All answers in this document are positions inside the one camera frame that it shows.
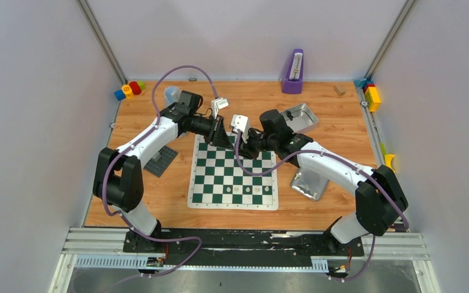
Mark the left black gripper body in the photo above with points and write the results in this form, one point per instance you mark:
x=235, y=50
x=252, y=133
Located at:
x=218, y=129

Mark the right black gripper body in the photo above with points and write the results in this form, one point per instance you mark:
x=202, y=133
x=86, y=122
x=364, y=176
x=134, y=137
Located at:
x=258, y=143

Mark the green white chess mat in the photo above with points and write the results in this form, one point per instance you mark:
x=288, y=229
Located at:
x=213, y=169

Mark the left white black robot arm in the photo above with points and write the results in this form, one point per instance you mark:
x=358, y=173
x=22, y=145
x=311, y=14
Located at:
x=118, y=180

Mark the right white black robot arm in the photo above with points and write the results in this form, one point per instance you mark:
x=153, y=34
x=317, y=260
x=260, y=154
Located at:
x=379, y=198

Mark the metal tin with black pieces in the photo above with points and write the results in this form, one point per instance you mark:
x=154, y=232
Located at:
x=300, y=118

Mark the metal tin with white pieces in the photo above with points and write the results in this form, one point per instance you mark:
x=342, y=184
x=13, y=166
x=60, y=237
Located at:
x=309, y=183

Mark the translucent blue metronome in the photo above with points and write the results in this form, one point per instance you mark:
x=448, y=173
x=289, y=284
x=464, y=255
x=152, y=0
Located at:
x=171, y=95

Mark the purple metronome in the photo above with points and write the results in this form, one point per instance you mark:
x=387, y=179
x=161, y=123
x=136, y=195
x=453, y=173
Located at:
x=292, y=76

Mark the grey lego baseplate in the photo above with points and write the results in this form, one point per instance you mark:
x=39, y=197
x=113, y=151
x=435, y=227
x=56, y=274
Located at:
x=160, y=162

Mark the colourful toy blocks left corner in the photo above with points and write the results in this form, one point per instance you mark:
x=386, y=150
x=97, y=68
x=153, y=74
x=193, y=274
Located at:
x=130, y=90

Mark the small wooden block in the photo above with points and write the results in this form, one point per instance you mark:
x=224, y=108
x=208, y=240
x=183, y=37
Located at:
x=339, y=89

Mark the colourful block stack right corner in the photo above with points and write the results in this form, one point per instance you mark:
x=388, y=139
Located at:
x=370, y=92

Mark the yellow green toy piece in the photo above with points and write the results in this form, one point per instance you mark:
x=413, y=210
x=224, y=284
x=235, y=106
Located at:
x=388, y=157

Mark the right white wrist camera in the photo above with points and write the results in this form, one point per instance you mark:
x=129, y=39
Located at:
x=240, y=125

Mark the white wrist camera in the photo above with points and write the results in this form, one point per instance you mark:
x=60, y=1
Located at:
x=240, y=125
x=218, y=104

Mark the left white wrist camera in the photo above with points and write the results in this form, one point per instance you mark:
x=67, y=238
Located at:
x=218, y=104

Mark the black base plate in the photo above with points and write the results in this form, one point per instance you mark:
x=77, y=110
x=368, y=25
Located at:
x=258, y=248

